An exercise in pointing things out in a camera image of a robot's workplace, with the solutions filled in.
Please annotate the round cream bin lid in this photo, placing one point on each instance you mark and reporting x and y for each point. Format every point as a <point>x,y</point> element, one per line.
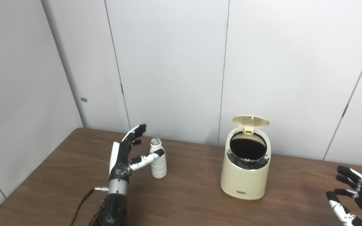
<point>250,121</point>

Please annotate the cream-colored bin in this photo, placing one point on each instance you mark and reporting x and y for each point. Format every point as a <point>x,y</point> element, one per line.
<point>244,183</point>

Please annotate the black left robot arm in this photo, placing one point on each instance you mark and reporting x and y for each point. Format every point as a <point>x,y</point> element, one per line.
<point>115,207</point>

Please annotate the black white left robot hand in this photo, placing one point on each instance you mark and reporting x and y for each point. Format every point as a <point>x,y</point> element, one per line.
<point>121,160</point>

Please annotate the small white plastic bottle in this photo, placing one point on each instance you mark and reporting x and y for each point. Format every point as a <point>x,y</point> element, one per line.
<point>159,168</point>

